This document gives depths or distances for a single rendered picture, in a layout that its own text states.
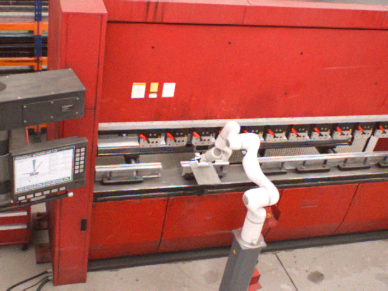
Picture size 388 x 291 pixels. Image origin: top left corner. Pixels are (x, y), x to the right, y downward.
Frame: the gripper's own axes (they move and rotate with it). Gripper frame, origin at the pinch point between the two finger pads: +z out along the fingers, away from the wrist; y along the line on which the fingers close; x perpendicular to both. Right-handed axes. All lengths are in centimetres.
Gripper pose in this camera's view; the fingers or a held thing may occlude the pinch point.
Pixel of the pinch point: (202, 160)
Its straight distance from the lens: 430.8
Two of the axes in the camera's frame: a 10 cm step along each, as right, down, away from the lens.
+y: -9.5, 0.4, -3.1
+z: -2.9, 2.3, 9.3
